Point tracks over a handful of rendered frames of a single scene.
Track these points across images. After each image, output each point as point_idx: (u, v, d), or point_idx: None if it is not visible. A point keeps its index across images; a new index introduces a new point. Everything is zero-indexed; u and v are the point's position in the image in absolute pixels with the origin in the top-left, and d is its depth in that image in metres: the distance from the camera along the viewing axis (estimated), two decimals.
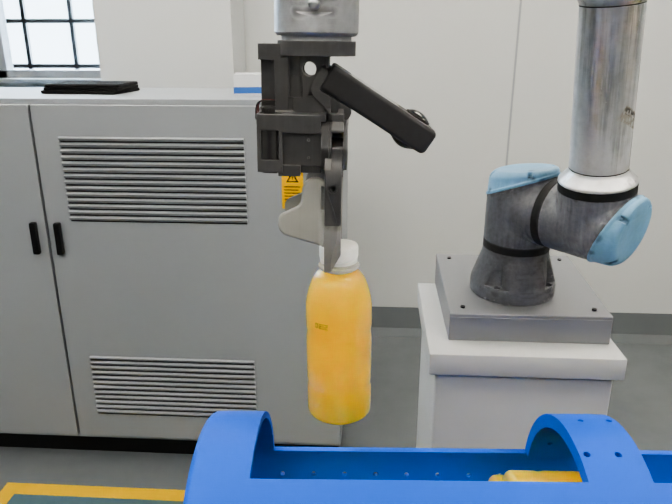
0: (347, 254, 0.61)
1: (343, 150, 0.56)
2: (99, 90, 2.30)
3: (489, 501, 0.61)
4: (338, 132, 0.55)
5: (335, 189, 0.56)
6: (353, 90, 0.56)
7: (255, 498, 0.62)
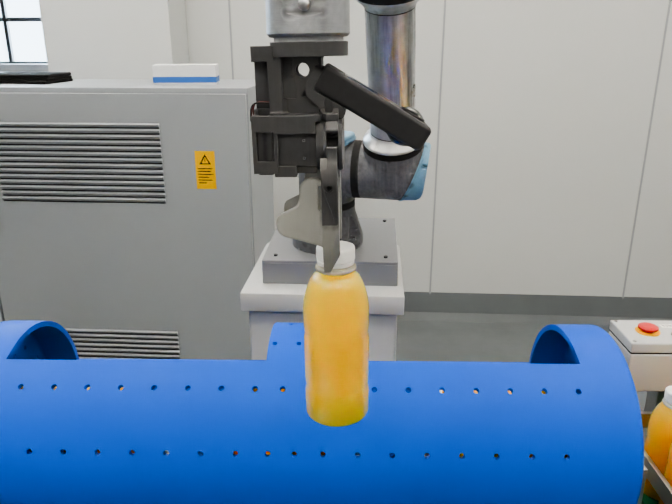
0: None
1: (338, 149, 0.56)
2: (31, 80, 2.49)
3: (185, 374, 0.80)
4: (332, 131, 0.55)
5: (331, 188, 0.56)
6: (346, 89, 0.56)
7: (6, 372, 0.81)
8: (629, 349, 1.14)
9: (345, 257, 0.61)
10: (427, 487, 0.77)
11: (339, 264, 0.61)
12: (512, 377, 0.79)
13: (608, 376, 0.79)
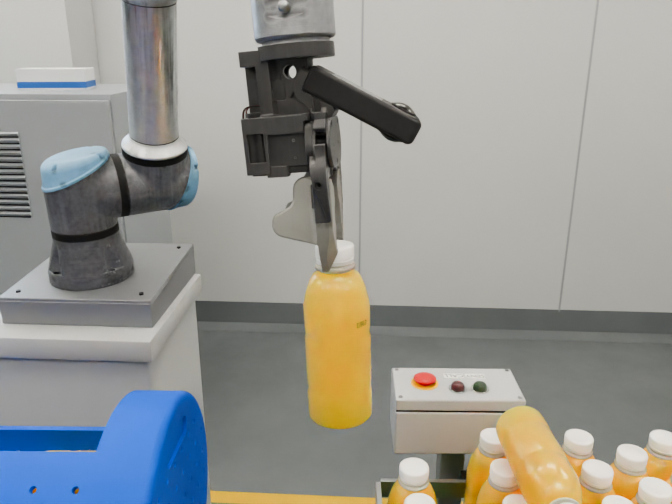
0: None
1: (327, 146, 0.56)
2: None
3: None
4: (320, 129, 0.56)
5: (322, 186, 0.57)
6: (333, 87, 0.57)
7: None
8: (395, 406, 0.97)
9: None
10: None
11: None
12: (1, 471, 0.63)
13: (121, 469, 0.63)
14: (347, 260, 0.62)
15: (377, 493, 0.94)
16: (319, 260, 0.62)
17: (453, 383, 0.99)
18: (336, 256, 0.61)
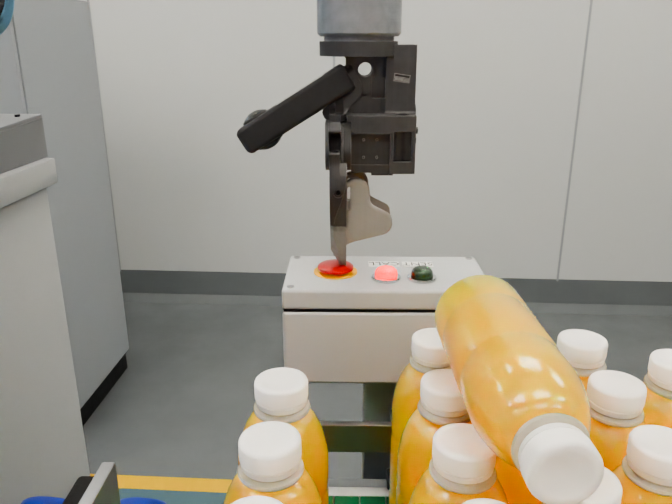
0: None
1: None
2: None
3: None
4: None
5: None
6: None
7: None
8: (282, 302, 0.60)
9: None
10: None
11: None
12: None
13: None
14: None
15: None
16: None
17: (378, 268, 0.61)
18: None
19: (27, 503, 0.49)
